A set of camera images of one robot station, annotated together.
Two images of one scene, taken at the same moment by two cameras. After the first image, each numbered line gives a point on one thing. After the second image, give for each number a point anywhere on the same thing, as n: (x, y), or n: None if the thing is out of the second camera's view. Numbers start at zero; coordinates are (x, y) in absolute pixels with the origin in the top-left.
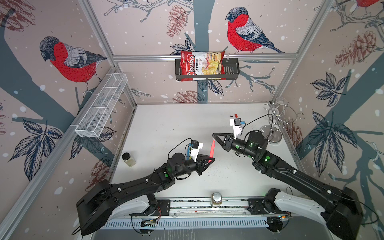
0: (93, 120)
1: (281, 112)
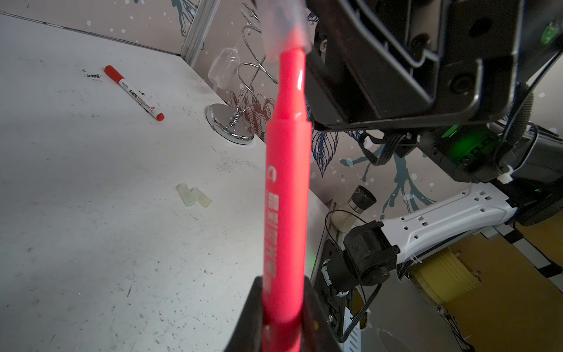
0: None
1: (234, 122)
